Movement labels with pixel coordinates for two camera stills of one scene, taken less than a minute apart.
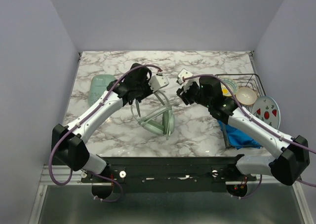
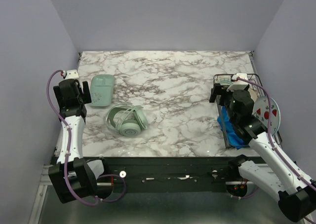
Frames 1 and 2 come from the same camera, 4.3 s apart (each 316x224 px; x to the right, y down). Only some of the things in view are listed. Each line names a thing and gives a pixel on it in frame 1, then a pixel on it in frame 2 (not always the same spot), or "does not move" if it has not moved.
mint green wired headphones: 161,122 to 127,120
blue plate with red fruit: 267,108 does not move
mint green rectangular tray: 98,86 does not move
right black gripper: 185,95 to 215,93
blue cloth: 238,138 does not move
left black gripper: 145,81 to 87,96
